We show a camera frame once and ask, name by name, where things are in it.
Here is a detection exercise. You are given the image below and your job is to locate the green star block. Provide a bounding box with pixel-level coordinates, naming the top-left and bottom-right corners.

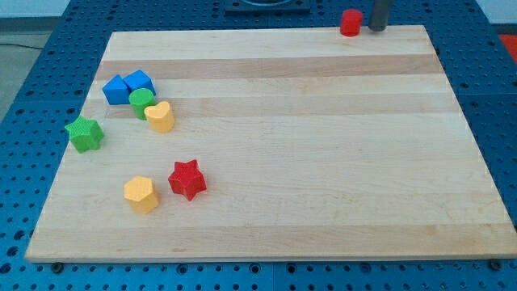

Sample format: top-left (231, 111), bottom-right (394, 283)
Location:
top-left (65, 116), bottom-right (104, 154)

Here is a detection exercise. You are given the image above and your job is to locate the red star block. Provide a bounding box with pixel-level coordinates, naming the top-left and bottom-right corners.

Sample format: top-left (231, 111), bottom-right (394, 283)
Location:
top-left (168, 159), bottom-right (207, 201)

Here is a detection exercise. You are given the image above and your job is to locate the wooden board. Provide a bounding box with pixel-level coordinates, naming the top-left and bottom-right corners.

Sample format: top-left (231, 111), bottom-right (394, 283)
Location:
top-left (26, 25), bottom-right (516, 263)

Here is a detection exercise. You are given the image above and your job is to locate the yellow heart block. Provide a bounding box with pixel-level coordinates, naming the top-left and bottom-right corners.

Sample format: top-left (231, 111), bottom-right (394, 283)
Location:
top-left (144, 101), bottom-right (175, 133)

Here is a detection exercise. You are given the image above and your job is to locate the green cylinder block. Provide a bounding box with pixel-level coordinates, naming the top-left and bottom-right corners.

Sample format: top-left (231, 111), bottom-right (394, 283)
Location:
top-left (128, 88), bottom-right (157, 120)

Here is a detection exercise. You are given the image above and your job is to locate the yellow hexagon block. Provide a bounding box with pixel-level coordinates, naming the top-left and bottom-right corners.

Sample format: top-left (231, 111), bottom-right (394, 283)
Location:
top-left (124, 176), bottom-right (159, 214)

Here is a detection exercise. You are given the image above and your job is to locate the blue cube block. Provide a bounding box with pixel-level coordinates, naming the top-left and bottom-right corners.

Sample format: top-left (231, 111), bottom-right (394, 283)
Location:
top-left (123, 70), bottom-right (156, 95)

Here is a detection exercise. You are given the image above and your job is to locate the blue triangular block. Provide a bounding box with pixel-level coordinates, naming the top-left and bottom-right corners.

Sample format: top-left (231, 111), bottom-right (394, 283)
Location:
top-left (103, 74), bottom-right (130, 105)

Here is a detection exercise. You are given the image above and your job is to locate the red cylinder block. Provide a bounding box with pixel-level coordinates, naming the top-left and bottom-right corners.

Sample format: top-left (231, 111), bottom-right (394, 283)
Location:
top-left (340, 9), bottom-right (363, 37)

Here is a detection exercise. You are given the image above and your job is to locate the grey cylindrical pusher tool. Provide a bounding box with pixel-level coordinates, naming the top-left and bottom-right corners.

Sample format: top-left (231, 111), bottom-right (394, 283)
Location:
top-left (368, 0), bottom-right (394, 32)

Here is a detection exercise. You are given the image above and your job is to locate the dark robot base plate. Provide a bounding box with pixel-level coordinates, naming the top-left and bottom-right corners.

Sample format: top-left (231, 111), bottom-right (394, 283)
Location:
top-left (223, 0), bottom-right (311, 14)

